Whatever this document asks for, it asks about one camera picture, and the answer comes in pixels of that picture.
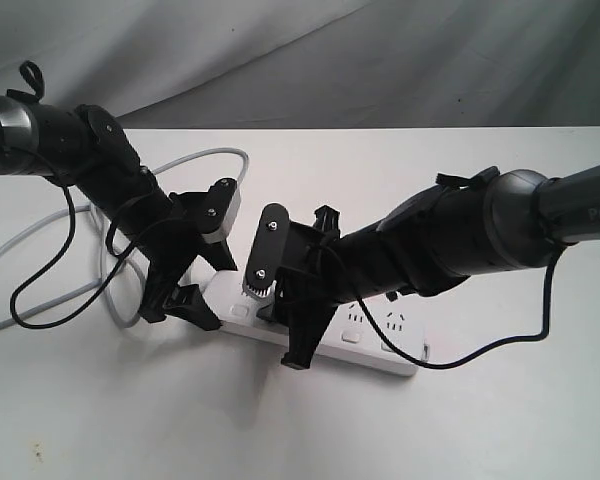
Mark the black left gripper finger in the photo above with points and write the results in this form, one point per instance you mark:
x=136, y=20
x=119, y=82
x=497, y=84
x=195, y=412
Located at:
x=187, y=303
x=152, y=310

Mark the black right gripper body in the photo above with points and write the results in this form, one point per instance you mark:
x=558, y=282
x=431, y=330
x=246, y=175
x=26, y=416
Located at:
x=301, y=288

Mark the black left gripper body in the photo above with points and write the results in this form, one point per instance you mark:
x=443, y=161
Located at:
x=172, y=246

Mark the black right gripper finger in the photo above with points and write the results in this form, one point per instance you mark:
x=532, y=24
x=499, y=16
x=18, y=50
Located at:
x=307, y=325
x=272, y=313

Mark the white five-outlet power strip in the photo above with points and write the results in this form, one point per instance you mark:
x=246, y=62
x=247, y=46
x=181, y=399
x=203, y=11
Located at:
x=349, y=337

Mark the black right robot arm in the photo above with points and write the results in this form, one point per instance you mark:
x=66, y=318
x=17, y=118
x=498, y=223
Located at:
x=431, y=243

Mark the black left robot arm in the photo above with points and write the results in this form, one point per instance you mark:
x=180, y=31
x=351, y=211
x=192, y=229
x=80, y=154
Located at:
x=87, y=148

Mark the grey backdrop cloth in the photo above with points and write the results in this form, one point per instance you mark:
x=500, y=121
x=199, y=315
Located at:
x=313, y=64

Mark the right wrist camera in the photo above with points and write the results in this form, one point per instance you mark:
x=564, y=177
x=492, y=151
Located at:
x=267, y=251

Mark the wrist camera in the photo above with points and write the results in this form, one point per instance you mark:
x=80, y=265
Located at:
x=267, y=251
x=218, y=211

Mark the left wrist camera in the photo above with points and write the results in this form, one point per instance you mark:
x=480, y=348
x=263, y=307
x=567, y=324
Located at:
x=218, y=211

